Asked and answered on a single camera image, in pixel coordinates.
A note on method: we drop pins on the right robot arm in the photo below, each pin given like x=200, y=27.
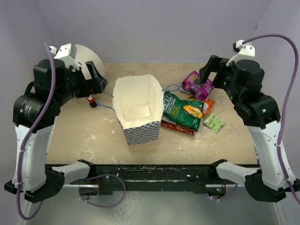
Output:
x=242, y=82

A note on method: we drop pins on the yellow snack packet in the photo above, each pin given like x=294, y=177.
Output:
x=196, y=112

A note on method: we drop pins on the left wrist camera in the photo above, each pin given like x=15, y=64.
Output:
x=67, y=54

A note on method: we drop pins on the green Real chips bag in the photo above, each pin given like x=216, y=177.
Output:
x=173, y=110

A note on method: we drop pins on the purple snack packet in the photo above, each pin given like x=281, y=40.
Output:
x=199, y=90

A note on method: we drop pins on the small red black object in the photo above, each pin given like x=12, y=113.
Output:
x=92, y=101

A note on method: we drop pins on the checkered paper bag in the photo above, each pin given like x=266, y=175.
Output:
x=137, y=102

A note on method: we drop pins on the orange snack packet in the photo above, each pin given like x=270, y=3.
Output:
x=207, y=105

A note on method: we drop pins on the green snack packet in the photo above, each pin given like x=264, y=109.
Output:
x=214, y=123

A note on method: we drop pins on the teal snack packet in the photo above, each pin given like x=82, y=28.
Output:
x=183, y=90

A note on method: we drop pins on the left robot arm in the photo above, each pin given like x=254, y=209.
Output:
x=34, y=116

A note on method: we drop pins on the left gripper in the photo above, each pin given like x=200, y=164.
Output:
x=95, y=86

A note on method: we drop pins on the red chips bag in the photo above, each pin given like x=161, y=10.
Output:
x=177, y=128

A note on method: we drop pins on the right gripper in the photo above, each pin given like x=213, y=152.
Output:
x=215, y=63

